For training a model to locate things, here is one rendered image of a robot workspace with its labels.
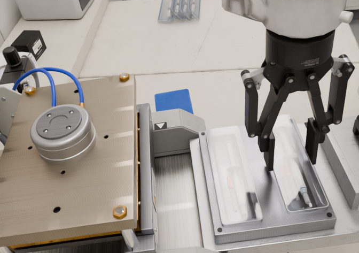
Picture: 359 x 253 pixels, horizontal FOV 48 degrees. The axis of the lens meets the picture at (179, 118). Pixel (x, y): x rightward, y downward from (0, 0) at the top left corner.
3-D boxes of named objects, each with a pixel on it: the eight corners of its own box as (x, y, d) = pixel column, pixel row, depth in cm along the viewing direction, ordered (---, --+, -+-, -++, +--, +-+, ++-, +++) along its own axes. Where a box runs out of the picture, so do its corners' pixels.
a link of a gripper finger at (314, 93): (294, 57, 51) (305, 52, 50) (312, 115, 58) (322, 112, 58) (304, 76, 48) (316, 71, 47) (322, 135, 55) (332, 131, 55)
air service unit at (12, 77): (17, 146, 75) (-18, 84, 65) (32, 97, 86) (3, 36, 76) (45, 143, 75) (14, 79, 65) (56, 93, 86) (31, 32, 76)
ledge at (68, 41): (-63, 163, 107) (-72, 152, 104) (38, 7, 168) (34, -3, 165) (45, 160, 103) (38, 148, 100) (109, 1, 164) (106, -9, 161)
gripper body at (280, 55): (270, 47, 42) (268, 112, 49) (351, 34, 42) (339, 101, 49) (255, 12, 48) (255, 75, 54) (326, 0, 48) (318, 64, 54)
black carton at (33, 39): (18, 63, 130) (9, 45, 125) (31, 47, 136) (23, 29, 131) (34, 63, 128) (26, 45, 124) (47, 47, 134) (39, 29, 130)
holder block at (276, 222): (216, 245, 56) (214, 235, 55) (198, 141, 71) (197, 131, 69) (334, 228, 56) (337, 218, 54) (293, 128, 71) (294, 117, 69)
